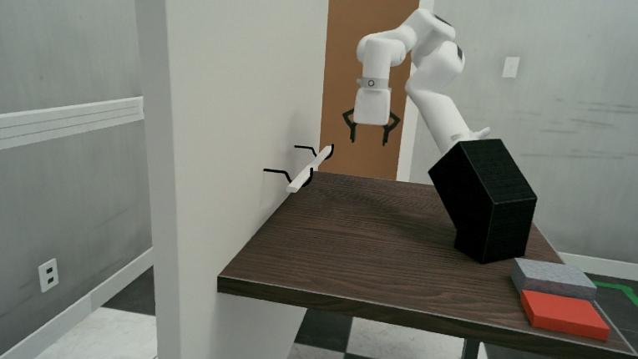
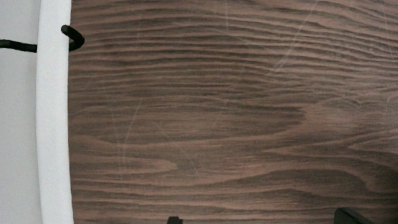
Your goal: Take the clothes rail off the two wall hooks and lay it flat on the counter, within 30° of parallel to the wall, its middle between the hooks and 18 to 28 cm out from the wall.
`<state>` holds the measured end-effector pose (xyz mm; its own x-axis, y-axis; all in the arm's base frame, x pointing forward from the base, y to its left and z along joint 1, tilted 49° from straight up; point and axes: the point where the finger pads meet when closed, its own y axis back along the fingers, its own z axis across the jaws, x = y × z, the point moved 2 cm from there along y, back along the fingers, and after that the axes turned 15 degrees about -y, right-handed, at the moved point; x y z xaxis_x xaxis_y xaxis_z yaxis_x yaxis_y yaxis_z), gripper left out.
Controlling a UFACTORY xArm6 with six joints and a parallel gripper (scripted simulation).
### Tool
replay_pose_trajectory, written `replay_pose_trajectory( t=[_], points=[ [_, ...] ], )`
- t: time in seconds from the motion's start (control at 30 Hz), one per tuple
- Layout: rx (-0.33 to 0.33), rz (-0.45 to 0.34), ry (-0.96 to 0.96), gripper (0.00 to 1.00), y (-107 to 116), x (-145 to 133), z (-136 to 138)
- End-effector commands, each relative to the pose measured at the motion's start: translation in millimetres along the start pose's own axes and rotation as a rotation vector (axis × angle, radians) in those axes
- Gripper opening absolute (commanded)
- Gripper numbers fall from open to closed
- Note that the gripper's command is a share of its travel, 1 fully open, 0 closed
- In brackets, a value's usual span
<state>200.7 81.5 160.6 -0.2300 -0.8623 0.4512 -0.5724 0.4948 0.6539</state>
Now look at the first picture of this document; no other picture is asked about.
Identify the red flat block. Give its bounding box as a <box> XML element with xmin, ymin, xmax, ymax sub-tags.
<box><xmin>520</xmin><ymin>290</ymin><xmax>610</xmax><ymax>341</ymax></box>

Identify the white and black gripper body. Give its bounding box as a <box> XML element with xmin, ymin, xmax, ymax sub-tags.
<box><xmin>353</xmin><ymin>87</ymin><xmax>390</xmax><ymax>125</ymax></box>

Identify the light grey wall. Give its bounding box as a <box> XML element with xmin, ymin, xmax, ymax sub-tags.
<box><xmin>134</xmin><ymin>0</ymin><xmax>329</xmax><ymax>359</ymax></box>

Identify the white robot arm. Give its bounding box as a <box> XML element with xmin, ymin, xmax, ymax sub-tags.
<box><xmin>357</xmin><ymin>8</ymin><xmax>492</xmax><ymax>158</ymax></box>

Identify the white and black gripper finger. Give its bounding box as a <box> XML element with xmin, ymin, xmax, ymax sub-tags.
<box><xmin>382</xmin><ymin>110</ymin><xmax>401</xmax><ymax>146</ymax></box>
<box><xmin>342</xmin><ymin>109</ymin><xmax>357</xmax><ymax>143</ymax></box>

